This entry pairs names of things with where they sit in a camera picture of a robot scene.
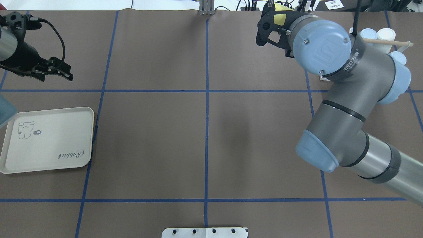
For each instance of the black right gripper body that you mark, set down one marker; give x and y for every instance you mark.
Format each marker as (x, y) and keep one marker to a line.
(288, 53)

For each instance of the pale green plastic cup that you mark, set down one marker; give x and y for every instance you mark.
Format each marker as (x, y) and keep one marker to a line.
(385, 34)

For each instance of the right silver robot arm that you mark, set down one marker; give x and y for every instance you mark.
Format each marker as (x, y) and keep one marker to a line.
(362, 77)

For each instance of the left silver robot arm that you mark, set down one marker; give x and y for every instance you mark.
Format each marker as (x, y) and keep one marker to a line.
(20, 58)

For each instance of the yellow plastic cup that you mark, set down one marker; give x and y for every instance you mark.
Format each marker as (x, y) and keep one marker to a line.
(279, 19)

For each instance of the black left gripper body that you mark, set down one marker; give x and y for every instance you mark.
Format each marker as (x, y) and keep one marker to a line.
(23, 55)

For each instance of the cream plastic serving tray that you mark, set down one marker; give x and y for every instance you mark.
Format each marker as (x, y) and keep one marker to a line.
(48, 139)

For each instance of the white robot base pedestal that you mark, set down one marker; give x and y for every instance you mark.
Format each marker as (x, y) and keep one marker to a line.
(206, 232)

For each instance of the blue plastic cup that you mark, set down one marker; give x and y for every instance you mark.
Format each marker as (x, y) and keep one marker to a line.
(368, 34)

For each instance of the grey aluminium camera post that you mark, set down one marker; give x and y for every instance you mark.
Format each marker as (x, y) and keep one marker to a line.
(206, 7)

